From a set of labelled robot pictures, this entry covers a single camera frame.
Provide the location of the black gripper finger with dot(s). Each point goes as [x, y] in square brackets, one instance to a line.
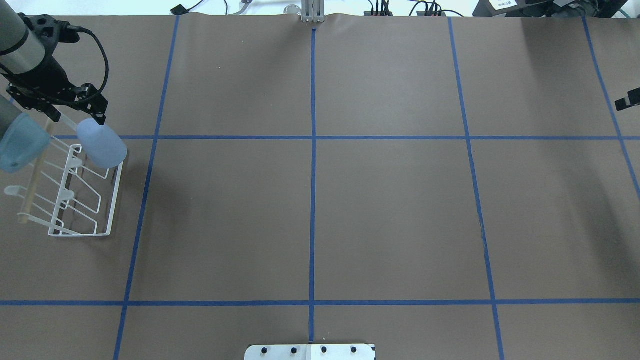
[632, 99]

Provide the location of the aluminium frame post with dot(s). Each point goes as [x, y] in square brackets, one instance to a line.
[313, 11]

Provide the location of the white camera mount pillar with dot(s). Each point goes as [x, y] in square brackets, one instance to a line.
[339, 351]

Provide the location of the white wire cup holder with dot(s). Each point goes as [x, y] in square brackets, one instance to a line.
[66, 192]

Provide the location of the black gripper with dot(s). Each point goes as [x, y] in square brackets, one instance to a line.
[47, 75]

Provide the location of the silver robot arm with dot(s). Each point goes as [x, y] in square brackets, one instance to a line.
[22, 139]

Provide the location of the blue plastic cup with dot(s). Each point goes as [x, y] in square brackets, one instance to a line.
[103, 145]

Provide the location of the small black puck device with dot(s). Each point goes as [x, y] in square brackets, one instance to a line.
[179, 10]

